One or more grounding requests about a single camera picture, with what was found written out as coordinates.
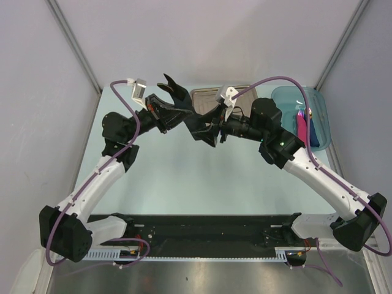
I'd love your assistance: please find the aluminium frame rail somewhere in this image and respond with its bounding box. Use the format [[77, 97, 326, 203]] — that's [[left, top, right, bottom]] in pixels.
[[44, 0, 103, 96]]

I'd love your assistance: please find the silver metal tray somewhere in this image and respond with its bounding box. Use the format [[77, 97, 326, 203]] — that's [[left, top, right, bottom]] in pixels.
[[190, 88, 258, 116]]

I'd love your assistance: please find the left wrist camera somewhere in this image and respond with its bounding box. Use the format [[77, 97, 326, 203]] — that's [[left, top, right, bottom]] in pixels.
[[127, 78, 147, 109]]

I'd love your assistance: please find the iridescent spoon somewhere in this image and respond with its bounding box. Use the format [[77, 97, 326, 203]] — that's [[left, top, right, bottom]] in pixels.
[[157, 83, 174, 95]]

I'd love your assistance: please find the black paper napkin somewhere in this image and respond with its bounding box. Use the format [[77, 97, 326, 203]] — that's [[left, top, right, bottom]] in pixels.
[[171, 85, 215, 135]]

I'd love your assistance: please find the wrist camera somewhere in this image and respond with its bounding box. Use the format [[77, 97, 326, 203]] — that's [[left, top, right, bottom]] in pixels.
[[216, 85, 238, 121], [127, 78, 147, 109]]

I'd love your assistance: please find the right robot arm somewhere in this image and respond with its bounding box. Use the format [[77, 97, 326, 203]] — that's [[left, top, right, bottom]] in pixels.
[[191, 98, 387, 252]]

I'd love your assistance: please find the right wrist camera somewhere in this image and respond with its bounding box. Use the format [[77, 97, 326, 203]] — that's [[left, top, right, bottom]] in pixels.
[[216, 85, 238, 121]]

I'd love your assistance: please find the pink rolled napkin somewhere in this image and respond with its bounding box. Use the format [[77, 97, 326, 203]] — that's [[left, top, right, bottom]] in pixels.
[[296, 110, 307, 145]]

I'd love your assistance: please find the dark knife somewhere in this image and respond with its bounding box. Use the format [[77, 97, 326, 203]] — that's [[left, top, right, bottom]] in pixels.
[[164, 74, 179, 92]]

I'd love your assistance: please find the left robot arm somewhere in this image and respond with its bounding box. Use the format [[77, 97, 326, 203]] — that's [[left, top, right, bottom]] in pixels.
[[39, 94, 195, 266]]

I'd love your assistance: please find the purple cable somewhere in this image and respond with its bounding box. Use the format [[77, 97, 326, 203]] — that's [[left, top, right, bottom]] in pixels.
[[45, 78, 151, 276], [231, 76, 392, 287]]

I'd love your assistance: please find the blue plastic bin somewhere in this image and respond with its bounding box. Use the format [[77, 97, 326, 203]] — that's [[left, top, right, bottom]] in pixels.
[[271, 86, 331, 151]]

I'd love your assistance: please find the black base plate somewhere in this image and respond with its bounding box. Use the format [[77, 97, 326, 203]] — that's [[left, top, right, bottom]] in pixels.
[[88, 214, 319, 258]]

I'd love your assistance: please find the blue rolled napkin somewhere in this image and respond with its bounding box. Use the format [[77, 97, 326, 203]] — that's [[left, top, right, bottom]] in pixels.
[[309, 108, 320, 148]]

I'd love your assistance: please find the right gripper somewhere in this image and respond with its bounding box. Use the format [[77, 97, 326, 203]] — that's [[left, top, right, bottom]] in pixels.
[[191, 104, 265, 148]]

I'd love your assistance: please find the white cable duct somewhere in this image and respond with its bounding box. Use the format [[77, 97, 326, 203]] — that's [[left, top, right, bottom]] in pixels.
[[83, 249, 287, 262]]

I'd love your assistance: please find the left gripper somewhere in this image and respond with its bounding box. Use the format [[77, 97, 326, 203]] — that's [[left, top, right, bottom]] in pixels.
[[124, 94, 193, 143]]

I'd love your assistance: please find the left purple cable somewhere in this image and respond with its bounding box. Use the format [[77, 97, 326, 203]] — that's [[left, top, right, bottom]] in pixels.
[[45, 78, 151, 276]]

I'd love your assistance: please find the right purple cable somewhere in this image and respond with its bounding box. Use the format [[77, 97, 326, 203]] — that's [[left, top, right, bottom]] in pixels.
[[231, 76, 392, 287]]

